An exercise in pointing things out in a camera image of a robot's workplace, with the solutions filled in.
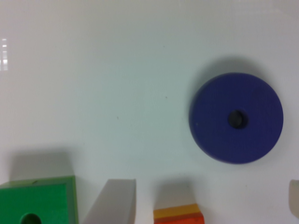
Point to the small orange yellow block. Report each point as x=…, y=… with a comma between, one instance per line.
x=185, y=214

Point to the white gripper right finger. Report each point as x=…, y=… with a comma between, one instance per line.
x=294, y=197

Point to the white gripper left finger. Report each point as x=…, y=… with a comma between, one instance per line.
x=116, y=203

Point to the blue square block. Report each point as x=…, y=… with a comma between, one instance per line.
x=39, y=201

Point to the purple round disc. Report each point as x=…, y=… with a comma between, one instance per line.
x=236, y=118

